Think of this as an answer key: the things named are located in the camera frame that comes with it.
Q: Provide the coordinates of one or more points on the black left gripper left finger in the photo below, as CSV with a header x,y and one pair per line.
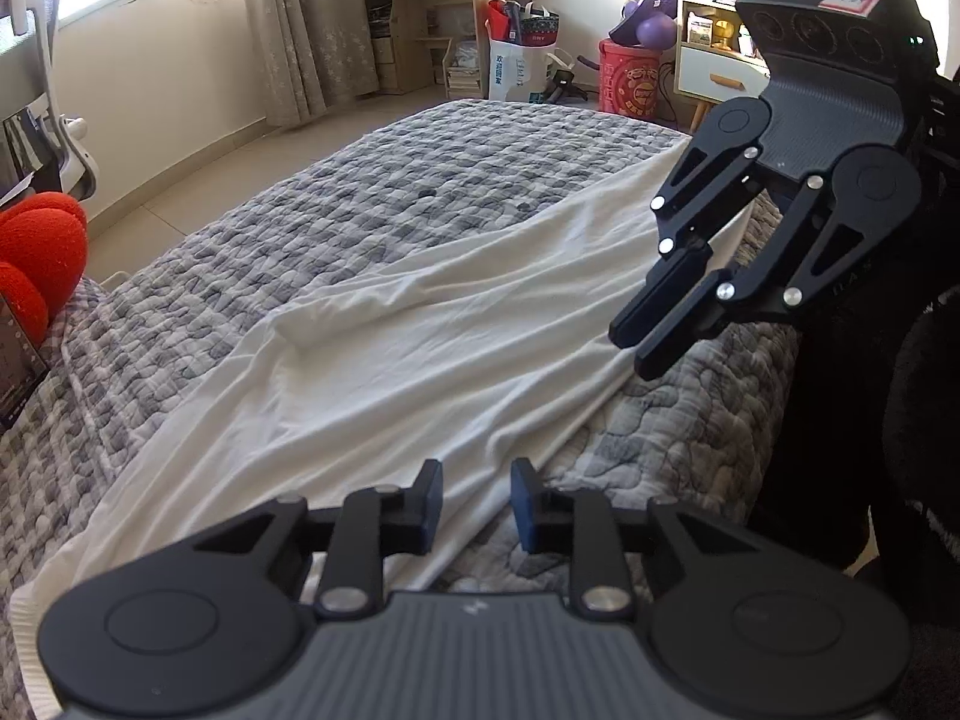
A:
x,y
203,623

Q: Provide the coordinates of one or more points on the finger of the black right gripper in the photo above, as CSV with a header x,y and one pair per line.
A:
x,y
833,223
698,198

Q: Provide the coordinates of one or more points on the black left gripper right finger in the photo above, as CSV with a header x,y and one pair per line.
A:
x,y
742,627

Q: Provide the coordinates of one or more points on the white cotton garment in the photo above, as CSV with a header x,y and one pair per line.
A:
x,y
474,352

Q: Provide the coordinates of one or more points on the white wooden side cabinet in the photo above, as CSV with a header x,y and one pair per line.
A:
x,y
716,58

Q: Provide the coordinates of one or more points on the red round storage bucket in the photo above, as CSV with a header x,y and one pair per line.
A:
x,y
628,80

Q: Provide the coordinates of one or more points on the purple plush toy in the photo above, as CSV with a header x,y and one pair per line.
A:
x,y
650,24

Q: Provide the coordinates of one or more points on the grey checkered quilted bedspread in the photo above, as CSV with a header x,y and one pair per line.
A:
x,y
120,359

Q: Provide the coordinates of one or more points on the white paper shopping bag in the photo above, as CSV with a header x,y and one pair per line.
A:
x,y
519,74

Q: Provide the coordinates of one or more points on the wooden desk with shelves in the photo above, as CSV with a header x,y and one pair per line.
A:
x,y
419,43

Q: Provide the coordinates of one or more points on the smartphone showing video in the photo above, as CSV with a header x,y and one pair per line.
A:
x,y
22,368

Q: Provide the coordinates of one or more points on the red flower-shaped plush cushion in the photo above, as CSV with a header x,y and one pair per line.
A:
x,y
44,243

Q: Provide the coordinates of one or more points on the beige patterned curtain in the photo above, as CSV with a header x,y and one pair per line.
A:
x,y
313,55

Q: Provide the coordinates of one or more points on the white mesh office chair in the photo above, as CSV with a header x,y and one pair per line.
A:
x,y
42,148

